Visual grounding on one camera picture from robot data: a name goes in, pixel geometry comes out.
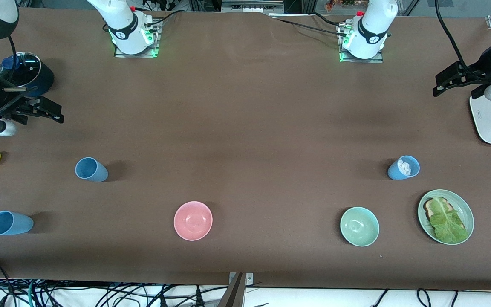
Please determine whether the blue cup holding paper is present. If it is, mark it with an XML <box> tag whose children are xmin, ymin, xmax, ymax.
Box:
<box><xmin>387</xmin><ymin>155</ymin><xmax>420</xmax><ymax>180</ymax></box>

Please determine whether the dark blue pot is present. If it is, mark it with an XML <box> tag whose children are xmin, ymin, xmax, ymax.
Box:
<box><xmin>0</xmin><ymin>62</ymin><xmax>55</xmax><ymax>98</ymax></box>

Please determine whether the toast slice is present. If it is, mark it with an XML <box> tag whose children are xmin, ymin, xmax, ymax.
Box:
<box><xmin>424</xmin><ymin>197</ymin><xmax>468</xmax><ymax>231</ymax></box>

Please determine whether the green plate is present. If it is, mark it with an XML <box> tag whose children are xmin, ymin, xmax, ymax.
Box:
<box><xmin>418</xmin><ymin>189</ymin><xmax>474</xmax><ymax>245</ymax></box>

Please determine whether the green lettuce leaf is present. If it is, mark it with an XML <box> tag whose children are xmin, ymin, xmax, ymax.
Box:
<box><xmin>430</xmin><ymin>198</ymin><xmax>470</xmax><ymax>244</ymax></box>

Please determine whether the mint green bowl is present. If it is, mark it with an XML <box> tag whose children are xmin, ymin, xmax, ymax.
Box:
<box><xmin>340</xmin><ymin>207</ymin><xmax>380</xmax><ymax>247</ymax></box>

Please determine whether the pink bowl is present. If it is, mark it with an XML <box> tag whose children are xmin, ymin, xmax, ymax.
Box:
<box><xmin>173</xmin><ymin>201</ymin><xmax>213</xmax><ymax>241</ymax></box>

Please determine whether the grey metal box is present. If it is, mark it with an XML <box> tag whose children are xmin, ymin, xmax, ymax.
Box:
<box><xmin>221</xmin><ymin>0</ymin><xmax>285</xmax><ymax>14</ymax></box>

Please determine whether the grey metal bar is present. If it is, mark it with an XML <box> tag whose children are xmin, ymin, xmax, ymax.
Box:
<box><xmin>217</xmin><ymin>272</ymin><xmax>246</xmax><ymax>307</ymax></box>

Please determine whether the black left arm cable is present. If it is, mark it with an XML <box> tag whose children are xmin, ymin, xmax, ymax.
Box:
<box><xmin>435</xmin><ymin>0</ymin><xmax>491</xmax><ymax>82</ymax></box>

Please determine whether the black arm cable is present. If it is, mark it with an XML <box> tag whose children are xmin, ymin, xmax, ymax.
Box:
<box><xmin>6</xmin><ymin>36</ymin><xmax>18</xmax><ymax>88</ymax></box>
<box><xmin>435</xmin><ymin>0</ymin><xmax>491</xmax><ymax>82</ymax></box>

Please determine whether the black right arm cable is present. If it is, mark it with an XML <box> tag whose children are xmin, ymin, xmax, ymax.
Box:
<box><xmin>6</xmin><ymin>36</ymin><xmax>18</xmax><ymax>88</ymax></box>

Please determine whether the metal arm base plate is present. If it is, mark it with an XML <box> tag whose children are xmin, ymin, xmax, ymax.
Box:
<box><xmin>114</xmin><ymin>19</ymin><xmax>160</xmax><ymax>58</ymax></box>
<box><xmin>338</xmin><ymin>23</ymin><xmax>384</xmax><ymax>64</ymax></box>

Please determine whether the black base cable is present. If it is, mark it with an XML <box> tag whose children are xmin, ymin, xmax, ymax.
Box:
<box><xmin>305</xmin><ymin>12</ymin><xmax>348</xmax><ymax>28</ymax></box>
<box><xmin>145</xmin><ymin>9</ymin><xmax>186</xmax><ymax>27</ymax></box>
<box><xmin>270</xmin><ymin>16</ymin><xmax>348</xmax><ymax>38</ymax></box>

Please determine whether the small metal table bracket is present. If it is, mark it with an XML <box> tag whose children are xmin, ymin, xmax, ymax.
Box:
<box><xmin>228</xmin><ymin>272</ymin><xmax>254</xmax><ymax>286</ymax></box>

